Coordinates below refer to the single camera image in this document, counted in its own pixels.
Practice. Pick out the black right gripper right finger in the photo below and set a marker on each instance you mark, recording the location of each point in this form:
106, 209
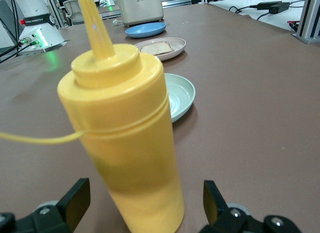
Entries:
213, 205

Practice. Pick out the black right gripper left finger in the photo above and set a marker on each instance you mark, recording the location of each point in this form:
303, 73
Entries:
72, 208

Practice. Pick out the yellow squeeze bottle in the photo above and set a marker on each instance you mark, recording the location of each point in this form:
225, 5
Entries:
125, 118

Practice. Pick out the small bread slice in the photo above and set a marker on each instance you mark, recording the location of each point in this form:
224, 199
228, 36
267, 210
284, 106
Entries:
157, 48

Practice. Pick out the pale green plate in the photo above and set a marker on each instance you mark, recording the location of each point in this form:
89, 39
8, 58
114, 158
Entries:
180, 98

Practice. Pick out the beige plate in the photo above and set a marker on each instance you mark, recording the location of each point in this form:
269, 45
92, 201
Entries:
178, 46

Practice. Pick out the blue plate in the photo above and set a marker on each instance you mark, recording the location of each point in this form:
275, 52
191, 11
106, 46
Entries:
145, 30

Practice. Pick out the grey office chair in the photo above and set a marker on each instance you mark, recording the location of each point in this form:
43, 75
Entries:
73, 11

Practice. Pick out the black power adapter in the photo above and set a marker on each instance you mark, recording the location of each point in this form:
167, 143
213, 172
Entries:
273, 6

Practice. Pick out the cream and chrome toaster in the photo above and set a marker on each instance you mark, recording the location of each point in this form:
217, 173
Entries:
140, 10

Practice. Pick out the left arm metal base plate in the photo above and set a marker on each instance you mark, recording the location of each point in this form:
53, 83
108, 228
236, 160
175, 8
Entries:
62, 43

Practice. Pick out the white metal mounting bracket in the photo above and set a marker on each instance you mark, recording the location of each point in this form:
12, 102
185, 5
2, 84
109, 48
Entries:
306, 39

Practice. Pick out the grey aluminium camera mast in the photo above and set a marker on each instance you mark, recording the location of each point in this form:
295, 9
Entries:
310, 15

